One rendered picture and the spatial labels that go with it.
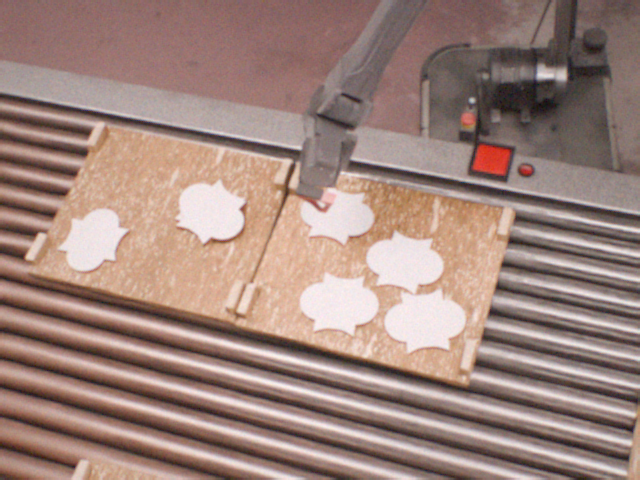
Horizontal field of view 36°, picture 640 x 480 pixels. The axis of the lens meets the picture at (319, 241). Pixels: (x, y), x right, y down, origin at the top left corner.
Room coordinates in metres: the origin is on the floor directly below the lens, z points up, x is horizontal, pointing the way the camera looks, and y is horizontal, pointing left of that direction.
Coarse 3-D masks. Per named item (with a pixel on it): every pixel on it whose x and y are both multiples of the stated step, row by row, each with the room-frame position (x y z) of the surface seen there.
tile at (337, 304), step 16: (320, 288) 0.85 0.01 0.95; (336, 288) 0.85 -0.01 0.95; (352, 288) 0.84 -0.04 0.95; (304, 304) 0.83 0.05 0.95; (320, 304) 0.82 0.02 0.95; (336, 304) 0.82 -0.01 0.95; (352, 304) 0.81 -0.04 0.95; (368, 304) 0.80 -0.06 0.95; (320, 320) 0.79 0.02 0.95; (336, 320) 0.79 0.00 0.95; (352, 320) 0.78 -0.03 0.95; (368, 320) 0.77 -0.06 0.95; (352, 336) 0.75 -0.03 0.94
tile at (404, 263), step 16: (400, 240) 0.92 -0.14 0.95; (416, 240) 0.91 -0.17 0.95; (432, 240) 0.91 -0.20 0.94; (368, 256) 0.90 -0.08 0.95; (384, 256) 0.89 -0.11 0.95; (400, 256) 0.89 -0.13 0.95; (416, 256) 0.88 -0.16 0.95; (432, 256) 0.88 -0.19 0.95; (384, 272) 0.86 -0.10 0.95; (400, 272) 0.86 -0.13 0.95; (416, 272) 0.85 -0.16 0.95; (432, 272) 0.84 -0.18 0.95; (400, 288) 0.83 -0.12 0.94; (416, 288) 0.82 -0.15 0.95
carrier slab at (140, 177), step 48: (144, 144) 1.25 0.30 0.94; (192, 144) 1.23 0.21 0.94; (96, 192) 1.15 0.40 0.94; (144, 192) 1.13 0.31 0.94; (240, 192) 1.09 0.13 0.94; (144, 240) 1.03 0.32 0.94; (192, 240) 1.01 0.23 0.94; (240, 240) 0.99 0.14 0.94; (96, 288) 0.94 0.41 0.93; (144, 288) 0.92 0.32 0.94; (192, 288) 0.91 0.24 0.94
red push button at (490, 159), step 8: (480, 152) 1.09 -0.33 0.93; (488, 152) 1.09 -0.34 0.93; (496, 152) 1.08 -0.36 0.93; (504, 152) 1.08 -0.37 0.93; (480, 160) 1.07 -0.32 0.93; (488, 160) 1.07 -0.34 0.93; (496, 160) 1.07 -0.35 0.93; (504, 160) 1.06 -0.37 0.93; (480, 168) 1.05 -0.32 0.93; (488, 168) 1.05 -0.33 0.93; (496, 168) 1.05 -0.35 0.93; (504, 168) 1.04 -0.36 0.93
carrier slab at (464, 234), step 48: (384, 192) 1.03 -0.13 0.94; (288, 240) 0.97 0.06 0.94; (384, 240) 0.93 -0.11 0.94; (480, 240) 0.90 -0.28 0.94; (288, 288) 0.87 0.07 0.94; (384, 288) 0.84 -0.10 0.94; (432, 288) 0.82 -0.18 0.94; (480, 288) 0.80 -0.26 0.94; (288, 336) 0.78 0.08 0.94; (336, 336) 0.76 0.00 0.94; (384, 336) 0.74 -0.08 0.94; (480, 336) 0.71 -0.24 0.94
